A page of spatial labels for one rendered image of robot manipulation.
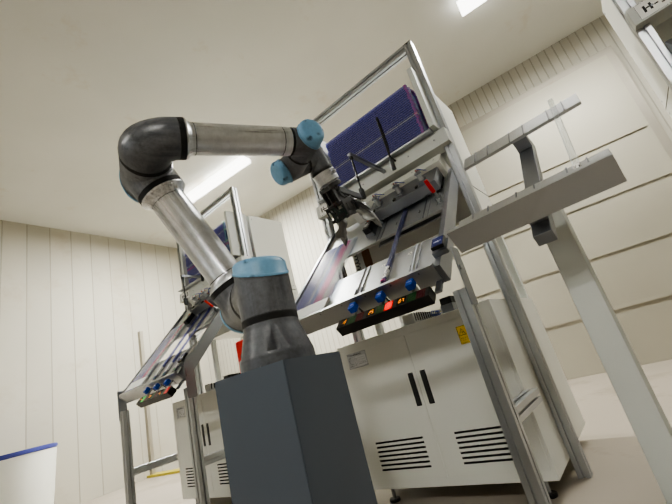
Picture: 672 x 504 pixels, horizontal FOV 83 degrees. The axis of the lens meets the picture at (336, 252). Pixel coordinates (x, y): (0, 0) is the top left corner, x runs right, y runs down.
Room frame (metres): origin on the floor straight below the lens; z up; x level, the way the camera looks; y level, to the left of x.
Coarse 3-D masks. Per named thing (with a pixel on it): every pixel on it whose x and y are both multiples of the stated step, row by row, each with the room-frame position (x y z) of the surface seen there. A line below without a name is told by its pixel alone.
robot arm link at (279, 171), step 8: (280, 160) 0.94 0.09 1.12; (288, 160) 0.92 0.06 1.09; (272, 168) 0.96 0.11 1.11; (280, 168) 0.94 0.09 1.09; (288, 168) 0.95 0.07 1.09; (296, 168) 0.94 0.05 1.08; (304, 168) 0.96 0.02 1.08; (272, 176) 0.98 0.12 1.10; (280, 176) 0.96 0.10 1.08; (288, 176) 0.96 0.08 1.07; (296, 176) 0.98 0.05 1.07; (280, 184) 0.99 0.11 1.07
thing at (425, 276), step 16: (416, 272) 1.08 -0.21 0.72; (432, 272) 1.07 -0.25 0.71; (384, 288) 1.16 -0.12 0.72; (400, 288) 1.15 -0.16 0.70; (416, 288) 1.13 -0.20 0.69; (336, 304) 1.26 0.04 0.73; (368, 304) 1.23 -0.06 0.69; (304, 320) 1.36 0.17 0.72; (320, 320) 1.34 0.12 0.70; (336, 320) 1.32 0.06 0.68
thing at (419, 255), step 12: (408, 252) 1.24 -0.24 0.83; (420, 252) 1.18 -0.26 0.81; (384, 264) 1.29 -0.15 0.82; (396, 264) 1.23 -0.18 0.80; (408, 264) 1.18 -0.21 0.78; (420, 264) 1.14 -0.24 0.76; (348, 276) 1.41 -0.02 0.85; (360, 276) 1.35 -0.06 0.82; (372, 276) 1.29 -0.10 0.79; (396, 276) 1.18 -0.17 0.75; (336, 288) 1.41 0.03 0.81; (348, 288) 1.34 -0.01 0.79; (360, 288) 1.28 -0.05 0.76; (336, 300) 1.34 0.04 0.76
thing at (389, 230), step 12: (444, 180) 1.45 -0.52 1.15; (444, 192) 1.38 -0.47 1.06; (420, 204) 1.44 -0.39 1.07; (432, 204) 1.37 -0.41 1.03; (396, 216) 1.52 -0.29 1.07; (408, 216) 1.44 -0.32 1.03; (420, 216) 1.37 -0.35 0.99; (432, 216) 1.40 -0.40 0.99; (348, 228) 1.81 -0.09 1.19; (360, 228) 1.70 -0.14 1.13; (384, 228) 1.51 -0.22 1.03; (396, 228) 1.43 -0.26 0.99; (408, 228) 1.47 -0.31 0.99; (336, 240) 1.80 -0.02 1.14; (360, 240) 1.59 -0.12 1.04; (372, 240) 1.50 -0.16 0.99; (384, 240) 1.54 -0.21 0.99
